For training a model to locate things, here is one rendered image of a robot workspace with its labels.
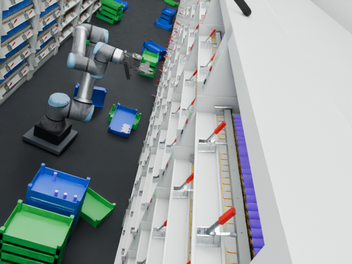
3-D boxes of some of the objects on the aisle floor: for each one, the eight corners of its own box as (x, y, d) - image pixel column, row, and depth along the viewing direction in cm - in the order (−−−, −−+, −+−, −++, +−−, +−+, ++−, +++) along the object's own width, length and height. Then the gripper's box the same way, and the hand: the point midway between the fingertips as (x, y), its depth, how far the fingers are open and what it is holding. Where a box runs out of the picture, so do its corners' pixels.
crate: (72, 99, 330) (75, 83, 319) (101, 104, 342) (106, 88, 331) (72, 104, 325) (75, 87, 314) (102, 108, 336) (107, 92, 326)
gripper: (121, 54, 197) (155, 67, 200) (125, 47, 206) (157, 60, 209) (118, 66, 201) (150, 79, 205) (121, 59, 210) (152, 72, 214)
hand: (150, 73), depth 208 cm, fingers open, 3 cm apart
